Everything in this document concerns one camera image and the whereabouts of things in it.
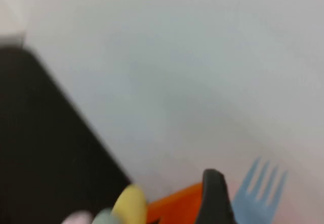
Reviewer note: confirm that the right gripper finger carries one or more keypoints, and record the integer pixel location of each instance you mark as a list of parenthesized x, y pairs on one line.
[(215, 198)]

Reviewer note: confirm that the light blue plastic fork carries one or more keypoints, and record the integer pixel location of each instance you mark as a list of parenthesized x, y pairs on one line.
[(255, 203)]

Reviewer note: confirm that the orange plastic cutlery holder crate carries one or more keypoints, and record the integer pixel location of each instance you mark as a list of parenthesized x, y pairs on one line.
[(174, 206)]

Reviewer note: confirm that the light green plastic spoon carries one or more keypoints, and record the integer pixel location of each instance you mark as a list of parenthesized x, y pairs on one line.
[(106, 216)]

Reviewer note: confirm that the yellow plastic spoon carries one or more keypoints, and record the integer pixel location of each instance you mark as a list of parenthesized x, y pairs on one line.
[(130, 203)]

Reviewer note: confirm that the pale pink plastic spoon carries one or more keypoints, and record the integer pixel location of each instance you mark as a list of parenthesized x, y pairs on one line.
[(76, 218)]

